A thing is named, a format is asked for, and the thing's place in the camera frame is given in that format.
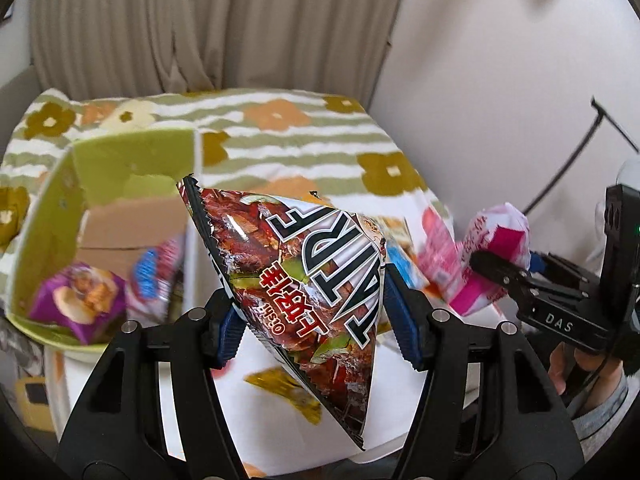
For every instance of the floral striped blanket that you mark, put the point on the floral striped blanket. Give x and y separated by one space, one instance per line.
300 145

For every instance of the purple snack packet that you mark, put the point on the purple snack packet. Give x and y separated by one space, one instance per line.
75 292

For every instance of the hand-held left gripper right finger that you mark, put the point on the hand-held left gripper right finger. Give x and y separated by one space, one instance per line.
406 321

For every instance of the red blue snack packet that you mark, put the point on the red blue snack packet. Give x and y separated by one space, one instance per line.
150 275

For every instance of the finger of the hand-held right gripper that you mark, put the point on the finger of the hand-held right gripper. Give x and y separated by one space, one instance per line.
560 266
500 267

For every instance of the yellow box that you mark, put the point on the yellow box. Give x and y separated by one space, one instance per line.
42 410

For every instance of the beige curtain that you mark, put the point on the beige curtain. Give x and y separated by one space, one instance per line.
200 20

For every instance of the person's right forearm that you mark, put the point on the person's right forearm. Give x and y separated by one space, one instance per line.
600 420

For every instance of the brown snack packet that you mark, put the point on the brown snack packet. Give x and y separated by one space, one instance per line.
300 270

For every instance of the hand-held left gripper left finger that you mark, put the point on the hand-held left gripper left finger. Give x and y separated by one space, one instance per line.
229 331

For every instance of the white pink snack packet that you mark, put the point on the white pink snack packet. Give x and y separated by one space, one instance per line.
500 230

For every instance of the person's right hand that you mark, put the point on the person's right hand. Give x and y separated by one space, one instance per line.
557 371

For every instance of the white fruit-print cloth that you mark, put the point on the white fruit-print cloth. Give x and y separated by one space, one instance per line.
280 440

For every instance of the green cardboard box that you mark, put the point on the green cardboard box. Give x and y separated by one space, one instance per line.
125 160

